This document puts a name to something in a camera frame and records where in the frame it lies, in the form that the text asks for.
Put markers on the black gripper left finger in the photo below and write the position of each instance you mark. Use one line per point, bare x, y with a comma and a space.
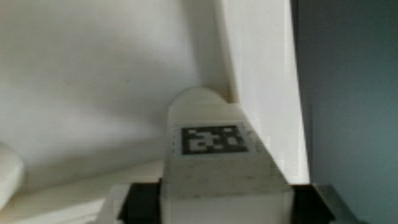
132, 204

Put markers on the white table leg with tag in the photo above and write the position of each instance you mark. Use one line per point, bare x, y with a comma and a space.
225, 187

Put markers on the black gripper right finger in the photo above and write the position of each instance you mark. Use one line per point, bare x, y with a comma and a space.
319, 206

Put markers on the white square tabletop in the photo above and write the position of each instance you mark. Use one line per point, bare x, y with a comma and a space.
100, 58

